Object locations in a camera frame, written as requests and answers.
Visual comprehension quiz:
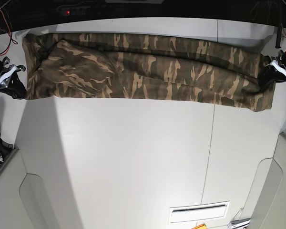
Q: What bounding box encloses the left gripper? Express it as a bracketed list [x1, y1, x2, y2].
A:
[257, 50, 286, 92]

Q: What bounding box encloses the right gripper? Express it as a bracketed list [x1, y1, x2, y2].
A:
[0, 57, 27, 99]

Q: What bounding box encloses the camouflage T-shirt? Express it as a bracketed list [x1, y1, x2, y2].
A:
[22, 33, 275, 112]

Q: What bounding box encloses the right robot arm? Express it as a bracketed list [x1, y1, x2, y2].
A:
[0, 57, 27, 100]

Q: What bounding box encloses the black power strip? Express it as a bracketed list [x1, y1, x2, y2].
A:
[57, 7, 90, 16]

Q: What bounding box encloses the grey stapler tool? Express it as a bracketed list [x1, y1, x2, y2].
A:
[227, 208, 251, 229]

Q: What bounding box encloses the orange object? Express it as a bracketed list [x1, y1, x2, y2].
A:
[193, 224, 207, 229]

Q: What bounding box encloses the black strap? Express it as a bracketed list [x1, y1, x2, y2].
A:
[275, 22, 283, 49]

